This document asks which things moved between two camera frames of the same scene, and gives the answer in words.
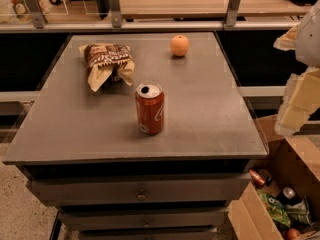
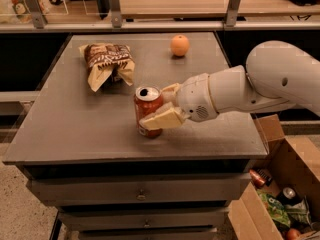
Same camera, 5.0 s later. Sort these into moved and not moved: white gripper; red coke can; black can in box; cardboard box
Moved: white gripper
Not moved: black can in box; cardboard box; red coke can
